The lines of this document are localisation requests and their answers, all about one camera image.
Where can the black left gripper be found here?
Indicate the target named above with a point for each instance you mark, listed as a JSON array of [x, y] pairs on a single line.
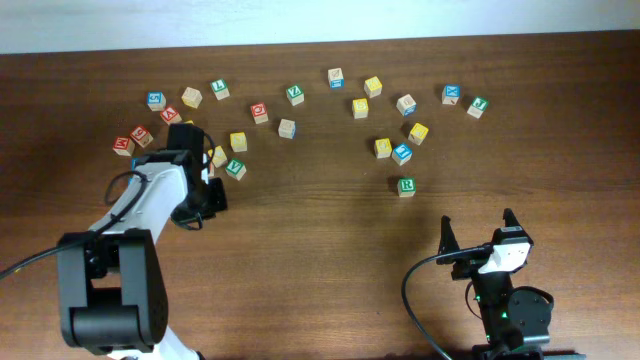
[[218, 202]]

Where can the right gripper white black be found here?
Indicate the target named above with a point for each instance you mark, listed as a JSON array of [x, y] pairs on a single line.
[[466, 265]]

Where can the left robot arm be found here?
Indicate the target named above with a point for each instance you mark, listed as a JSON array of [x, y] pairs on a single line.
[[112, 297]]

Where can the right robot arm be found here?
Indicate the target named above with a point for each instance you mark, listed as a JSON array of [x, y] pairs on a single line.
[[516, 320]]

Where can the green V block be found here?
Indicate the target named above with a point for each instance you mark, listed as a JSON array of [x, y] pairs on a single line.
[[236, 169]]

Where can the yellow block by gripper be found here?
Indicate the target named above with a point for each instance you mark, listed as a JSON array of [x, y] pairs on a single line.
[[217, 157]]

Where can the yellow block centre left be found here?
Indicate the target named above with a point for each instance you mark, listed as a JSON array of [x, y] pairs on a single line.
[[238, 142]]

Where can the green R block near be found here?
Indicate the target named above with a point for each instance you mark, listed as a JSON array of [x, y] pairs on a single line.
[[406, 187]]

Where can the red A block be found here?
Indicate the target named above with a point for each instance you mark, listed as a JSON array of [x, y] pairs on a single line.
[[170, 115]]

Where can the red 9 block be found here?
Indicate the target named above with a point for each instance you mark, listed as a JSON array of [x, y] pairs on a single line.
[[141, 136]]

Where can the red Q block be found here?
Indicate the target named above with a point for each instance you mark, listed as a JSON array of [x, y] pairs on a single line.
[[259, 113]]

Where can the red M block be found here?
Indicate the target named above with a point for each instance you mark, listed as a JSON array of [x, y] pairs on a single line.
[[124, 146]]

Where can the plain wooden yellow block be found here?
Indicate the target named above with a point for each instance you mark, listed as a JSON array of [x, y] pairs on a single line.
[[191, 97]]

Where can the blue P side block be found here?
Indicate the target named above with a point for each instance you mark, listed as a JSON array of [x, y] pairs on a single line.
[[287, 129]]

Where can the blue I leaf block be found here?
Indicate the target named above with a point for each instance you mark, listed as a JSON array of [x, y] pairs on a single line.
[[402, 154]]

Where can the blue S block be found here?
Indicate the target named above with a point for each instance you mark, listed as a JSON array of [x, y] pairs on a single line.
[[156, 101]]

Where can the green L block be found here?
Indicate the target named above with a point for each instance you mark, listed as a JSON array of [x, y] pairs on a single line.
[[220, 89]]

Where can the yellow block tilted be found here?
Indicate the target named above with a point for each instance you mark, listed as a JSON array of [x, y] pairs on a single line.
[[418, 133]]

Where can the green J block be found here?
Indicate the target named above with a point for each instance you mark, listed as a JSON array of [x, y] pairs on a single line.
[[477, 107]]

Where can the yellow block near centre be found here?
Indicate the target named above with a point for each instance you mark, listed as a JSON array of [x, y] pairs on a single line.
[[382, 148]]

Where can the green Z block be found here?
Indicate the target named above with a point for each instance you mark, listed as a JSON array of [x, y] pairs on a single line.
[[295, 95]]

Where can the blue X block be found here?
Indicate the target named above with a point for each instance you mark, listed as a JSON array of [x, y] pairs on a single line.
[[451, 94]]

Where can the blue D block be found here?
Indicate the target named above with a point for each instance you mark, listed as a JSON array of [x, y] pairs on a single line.
[[406, 105]]

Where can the blue block far centre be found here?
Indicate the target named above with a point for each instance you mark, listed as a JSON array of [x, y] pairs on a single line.
[[335, 78]]

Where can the yellow block far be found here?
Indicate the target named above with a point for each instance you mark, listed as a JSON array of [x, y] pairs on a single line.
[[373, 87]]

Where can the yellow block camera picture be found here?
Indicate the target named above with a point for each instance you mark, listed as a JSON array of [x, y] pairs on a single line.
[[360, 108]]

